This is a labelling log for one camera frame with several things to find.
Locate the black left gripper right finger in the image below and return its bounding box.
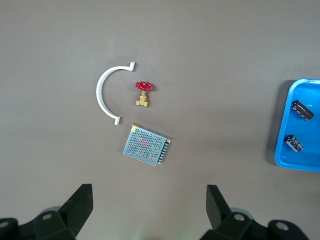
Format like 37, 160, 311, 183
201, 184, 307, 240

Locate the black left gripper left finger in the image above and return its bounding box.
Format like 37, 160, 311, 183
17, 184, 94, 240

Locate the short dark electrolytic capacitor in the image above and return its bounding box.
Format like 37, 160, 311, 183
285, 134, 305, 153

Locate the long dark electrolytic capacitor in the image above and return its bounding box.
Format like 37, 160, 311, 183
290, 99, 315, 122

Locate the blue plastic tray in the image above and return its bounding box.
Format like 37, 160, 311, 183
274, 78, 320, 173

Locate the metal mesh power supply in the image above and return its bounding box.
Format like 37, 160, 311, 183
122, 122, 173, 167

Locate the white semicircular pipe clamp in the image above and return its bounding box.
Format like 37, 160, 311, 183
95, 61, 136, 126

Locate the brass valve red handwheel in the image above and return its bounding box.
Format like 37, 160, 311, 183
135, 80, 155, 108

